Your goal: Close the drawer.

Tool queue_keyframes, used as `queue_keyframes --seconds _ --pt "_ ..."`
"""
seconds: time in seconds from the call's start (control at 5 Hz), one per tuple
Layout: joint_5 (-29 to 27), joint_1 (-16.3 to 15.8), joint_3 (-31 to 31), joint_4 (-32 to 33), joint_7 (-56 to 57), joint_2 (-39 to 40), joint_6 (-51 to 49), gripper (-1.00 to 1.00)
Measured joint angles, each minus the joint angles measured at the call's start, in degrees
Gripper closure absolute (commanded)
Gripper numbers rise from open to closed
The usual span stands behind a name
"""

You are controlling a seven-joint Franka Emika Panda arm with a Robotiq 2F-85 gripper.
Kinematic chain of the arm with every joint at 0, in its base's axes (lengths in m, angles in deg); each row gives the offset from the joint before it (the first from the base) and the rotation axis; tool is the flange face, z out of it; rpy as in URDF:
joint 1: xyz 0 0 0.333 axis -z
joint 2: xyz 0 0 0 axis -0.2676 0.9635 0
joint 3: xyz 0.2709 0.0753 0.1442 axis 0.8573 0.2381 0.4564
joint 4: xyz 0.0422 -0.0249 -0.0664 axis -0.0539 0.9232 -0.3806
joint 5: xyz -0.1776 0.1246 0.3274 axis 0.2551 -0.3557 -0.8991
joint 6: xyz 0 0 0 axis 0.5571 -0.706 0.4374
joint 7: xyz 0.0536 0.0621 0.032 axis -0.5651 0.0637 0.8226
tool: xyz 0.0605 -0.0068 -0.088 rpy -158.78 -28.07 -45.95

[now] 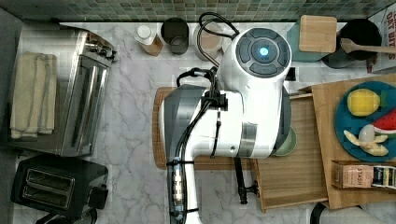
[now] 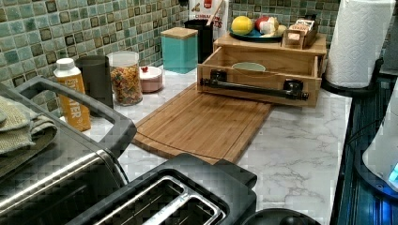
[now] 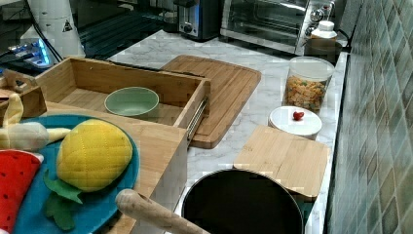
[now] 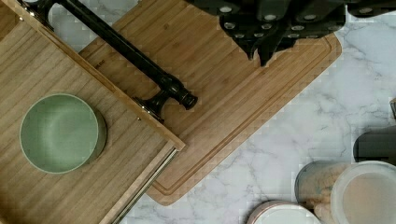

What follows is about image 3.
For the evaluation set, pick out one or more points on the teal container with wooden lid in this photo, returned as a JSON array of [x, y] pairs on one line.
[[295, 162]]

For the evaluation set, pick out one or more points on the plush peeled banana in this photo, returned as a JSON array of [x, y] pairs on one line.
[[29, 136]]

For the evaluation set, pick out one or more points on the light green bowl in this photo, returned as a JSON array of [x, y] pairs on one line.
[[132, 102]]

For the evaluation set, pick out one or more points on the black slot toaster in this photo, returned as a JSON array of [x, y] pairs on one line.
[[199, 20]]

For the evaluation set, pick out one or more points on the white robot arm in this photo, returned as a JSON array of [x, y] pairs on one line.
[[52, 21]]

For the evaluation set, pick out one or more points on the silver toaster oven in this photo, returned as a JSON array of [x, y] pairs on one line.
[[283, 25]]

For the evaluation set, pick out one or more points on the black pot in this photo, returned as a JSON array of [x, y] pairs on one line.
[[241, 202]]

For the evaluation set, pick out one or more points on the white round lidded container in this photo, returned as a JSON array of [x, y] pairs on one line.
[[295, 120]]

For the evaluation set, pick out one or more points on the wooden spoon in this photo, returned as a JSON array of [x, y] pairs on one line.
[[137, 206]]

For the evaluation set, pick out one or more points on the large wooden cutting board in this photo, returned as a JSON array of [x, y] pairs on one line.
[[231, 86]]

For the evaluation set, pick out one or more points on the teal blue plate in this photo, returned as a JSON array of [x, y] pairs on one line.
[[52, 206]]

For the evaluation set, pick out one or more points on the clear jar with cereal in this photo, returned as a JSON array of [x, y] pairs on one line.
[[307, 81]]

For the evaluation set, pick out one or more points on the bottle with white cap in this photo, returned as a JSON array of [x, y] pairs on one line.
[[325, 30]]

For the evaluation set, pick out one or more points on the yellow plush lemon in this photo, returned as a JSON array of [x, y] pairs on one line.
[[93, 155]]

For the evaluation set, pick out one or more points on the wooden drawer cabinet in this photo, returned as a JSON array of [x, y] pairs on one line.
[[162, 150]]

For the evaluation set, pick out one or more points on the red plush watermelon slice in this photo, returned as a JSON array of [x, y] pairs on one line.
[[17, 170]]

